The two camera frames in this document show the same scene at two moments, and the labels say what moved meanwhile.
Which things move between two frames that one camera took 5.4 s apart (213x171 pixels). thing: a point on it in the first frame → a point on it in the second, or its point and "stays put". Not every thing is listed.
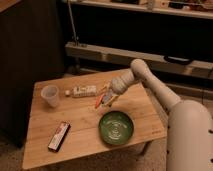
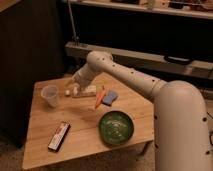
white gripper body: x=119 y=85 → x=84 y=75
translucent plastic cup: x=50 y=94 stays put
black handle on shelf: x=178 y=60 stays put
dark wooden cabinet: x=32 y=49 stays put
